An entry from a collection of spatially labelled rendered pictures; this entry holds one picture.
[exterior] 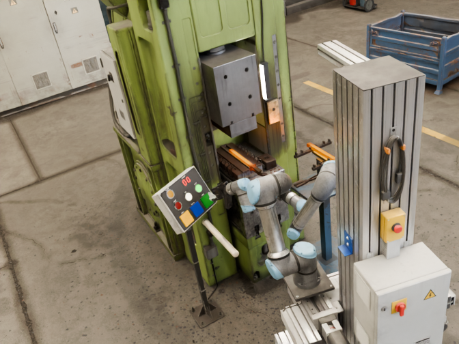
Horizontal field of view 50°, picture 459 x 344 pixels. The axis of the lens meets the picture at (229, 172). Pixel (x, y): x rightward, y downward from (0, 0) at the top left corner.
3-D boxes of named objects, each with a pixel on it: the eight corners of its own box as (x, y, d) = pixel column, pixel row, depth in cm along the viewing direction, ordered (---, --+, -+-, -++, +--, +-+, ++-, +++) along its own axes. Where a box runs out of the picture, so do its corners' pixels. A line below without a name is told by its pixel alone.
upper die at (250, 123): (257, 127, 324) (255, 115, 319) (231, 138, 317) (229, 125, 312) (226, 108, 357) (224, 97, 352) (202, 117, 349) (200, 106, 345)
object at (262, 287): (312, 275, 379) (312, 274, 378) (249, 310, 358) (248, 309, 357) (283, 248, 409) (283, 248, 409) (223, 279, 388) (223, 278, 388)
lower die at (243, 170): (263, 173, 343) (261, 162, 338) (238, 183, 336) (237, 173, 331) (233, 151, 375) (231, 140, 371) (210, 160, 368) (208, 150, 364)
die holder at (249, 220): (289, 218, 367) (285, 168, 343) (246, 239, 353) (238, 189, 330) (250, 187, 410) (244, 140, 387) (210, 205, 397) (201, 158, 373)
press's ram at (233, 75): (272, 108, 324) (266, 50, 303) (223, 127, 310) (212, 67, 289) (240, 91, 356) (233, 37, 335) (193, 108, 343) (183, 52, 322)
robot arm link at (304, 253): (321, 268, 256) (320, 248, 249) (298, 277, 253) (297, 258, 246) (310, 254, 266) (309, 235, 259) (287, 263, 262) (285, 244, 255)
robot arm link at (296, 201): (300, 217, 292) (299, 205, 288) (289, 208, 300) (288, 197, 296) (311, 211, 295) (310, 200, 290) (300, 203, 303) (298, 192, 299)
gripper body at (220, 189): (216, 183, 299) (229, 179, 290) (224, 194, 301) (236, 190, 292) (209, 190, 294) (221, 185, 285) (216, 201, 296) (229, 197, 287)
